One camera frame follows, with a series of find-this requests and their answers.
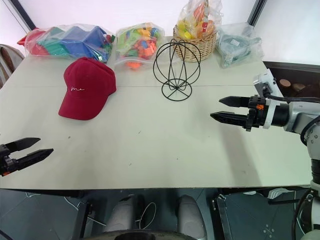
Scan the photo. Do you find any thin white cable loop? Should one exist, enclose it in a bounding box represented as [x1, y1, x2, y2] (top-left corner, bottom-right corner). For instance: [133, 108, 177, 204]
[135, 201, 158, 230]

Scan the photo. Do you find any aluminium frame post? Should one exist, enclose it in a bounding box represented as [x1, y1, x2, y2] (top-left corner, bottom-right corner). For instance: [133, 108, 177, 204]
[246, 0, 269, 26]

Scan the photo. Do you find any bag of large coloured blocks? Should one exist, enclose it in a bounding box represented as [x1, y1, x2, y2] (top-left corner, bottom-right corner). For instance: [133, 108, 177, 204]
[17, 23, 117, 64]

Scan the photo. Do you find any grey rounded robot leg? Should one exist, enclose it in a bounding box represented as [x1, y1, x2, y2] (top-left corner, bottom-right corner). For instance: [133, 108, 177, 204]
[177, 194, 208, 240]
[103, 196, 141, 234]

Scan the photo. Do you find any black table leg frame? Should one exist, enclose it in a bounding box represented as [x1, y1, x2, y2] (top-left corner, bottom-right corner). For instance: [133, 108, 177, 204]
[24, 190, 94, 237]
[211, 191, 253, 240]

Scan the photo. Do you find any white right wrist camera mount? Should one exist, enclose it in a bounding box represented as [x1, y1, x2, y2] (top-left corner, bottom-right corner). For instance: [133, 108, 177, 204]
[252, 68, 279, 130]

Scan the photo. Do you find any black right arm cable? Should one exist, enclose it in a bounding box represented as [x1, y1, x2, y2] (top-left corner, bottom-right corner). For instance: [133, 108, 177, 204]
[264, 91, 320, 104]

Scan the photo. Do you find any red baseball cap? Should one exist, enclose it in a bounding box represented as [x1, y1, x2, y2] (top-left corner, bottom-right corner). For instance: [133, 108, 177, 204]
[58, 56, 118, 122]

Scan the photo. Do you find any dark box with brown discs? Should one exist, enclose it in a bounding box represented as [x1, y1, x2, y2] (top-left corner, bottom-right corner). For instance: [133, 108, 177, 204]
[262, 60, 320, 99]

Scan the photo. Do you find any black wire head stand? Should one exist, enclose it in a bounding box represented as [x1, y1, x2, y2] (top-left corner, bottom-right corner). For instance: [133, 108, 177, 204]
[152, 38, 202, 102]

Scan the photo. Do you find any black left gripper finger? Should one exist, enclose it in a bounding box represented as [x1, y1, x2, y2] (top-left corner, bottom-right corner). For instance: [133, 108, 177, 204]
[9, 148, 55, 172]
[7, 137, 41, 153]

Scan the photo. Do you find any black frame post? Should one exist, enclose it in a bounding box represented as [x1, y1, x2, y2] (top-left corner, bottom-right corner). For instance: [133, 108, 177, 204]
[4, 0, 37, 33]

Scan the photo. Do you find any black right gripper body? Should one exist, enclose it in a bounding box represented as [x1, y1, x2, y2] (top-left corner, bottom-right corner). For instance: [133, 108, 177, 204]
[246, 94, 267, 132]

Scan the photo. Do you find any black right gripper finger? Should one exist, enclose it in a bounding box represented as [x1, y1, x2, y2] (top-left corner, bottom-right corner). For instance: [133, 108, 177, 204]
[218, 96, 251, 109]
[210, 111, 249, 129]

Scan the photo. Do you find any clear bag of grey-green parts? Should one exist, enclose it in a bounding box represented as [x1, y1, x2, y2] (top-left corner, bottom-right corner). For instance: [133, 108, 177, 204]
[215, 22, 265, 70]

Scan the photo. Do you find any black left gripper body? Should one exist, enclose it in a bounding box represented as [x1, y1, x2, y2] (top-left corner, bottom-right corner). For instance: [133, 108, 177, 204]
[0, 143, 13, 177]

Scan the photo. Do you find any wooden chair back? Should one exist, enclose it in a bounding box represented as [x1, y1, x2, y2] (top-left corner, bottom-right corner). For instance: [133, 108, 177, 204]
[0, 44, 25, 89]

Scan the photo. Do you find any clear bag of colourful toys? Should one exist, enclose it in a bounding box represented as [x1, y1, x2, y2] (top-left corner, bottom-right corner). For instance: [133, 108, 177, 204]
[176, 0, 224, 40]

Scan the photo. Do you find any bag of small coloured bricks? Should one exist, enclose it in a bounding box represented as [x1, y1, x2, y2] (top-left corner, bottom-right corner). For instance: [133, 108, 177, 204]
[113, 22, 166, 71]

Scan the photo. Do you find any woven wicker basket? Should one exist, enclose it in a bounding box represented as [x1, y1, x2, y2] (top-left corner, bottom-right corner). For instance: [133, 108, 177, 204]
[172, 26, 218, 63]

